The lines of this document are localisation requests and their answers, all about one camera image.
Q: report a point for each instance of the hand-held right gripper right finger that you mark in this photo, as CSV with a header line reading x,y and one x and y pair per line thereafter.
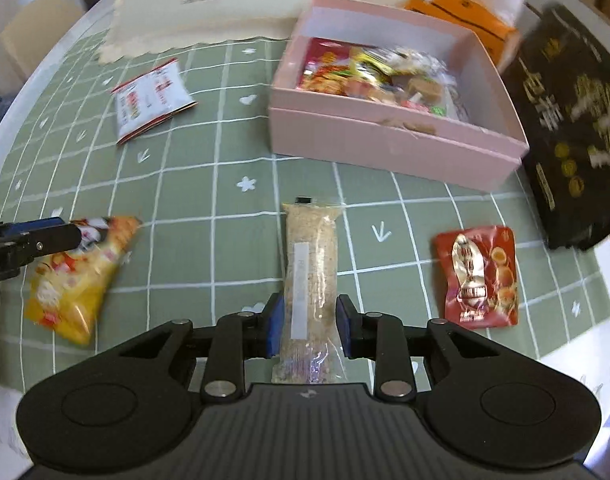
x,y
345,325

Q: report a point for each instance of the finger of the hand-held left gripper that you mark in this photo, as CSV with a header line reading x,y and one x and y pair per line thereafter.
x,y
45,245
7,230

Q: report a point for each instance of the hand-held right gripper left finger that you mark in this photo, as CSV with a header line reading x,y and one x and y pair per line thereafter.
x,y
275,325

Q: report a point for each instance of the clear grain bar packet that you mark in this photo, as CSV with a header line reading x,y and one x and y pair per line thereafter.
x,y
310,255

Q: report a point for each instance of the pink cardboard box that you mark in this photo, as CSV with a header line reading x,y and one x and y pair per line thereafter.
x,y
365,145

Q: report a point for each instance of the clear packet of brown sticks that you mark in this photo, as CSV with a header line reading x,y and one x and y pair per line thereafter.
x,y
420,90

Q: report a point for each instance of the yellow green snack packet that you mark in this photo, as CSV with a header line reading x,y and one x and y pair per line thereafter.
x,y
372,67

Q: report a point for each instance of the long clear brown snack packet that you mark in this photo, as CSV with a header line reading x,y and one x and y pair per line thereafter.
x,y
417,60

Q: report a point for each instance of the dark red egg snack packet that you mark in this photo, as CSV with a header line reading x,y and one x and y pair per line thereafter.
x,y
480,280

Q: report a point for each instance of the green checked tablecloth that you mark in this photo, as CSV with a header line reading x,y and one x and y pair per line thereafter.
x,y
210,185

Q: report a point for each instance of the white red snack packet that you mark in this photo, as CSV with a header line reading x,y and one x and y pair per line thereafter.
x,y
147,102

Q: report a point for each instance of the beige chair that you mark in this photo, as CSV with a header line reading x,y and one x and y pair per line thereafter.
x,y
40,25

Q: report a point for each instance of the black printed bag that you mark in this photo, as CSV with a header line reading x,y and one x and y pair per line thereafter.
x,y
575,135

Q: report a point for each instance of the orange tissue box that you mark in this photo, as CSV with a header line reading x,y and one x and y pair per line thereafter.
x,y
475,25

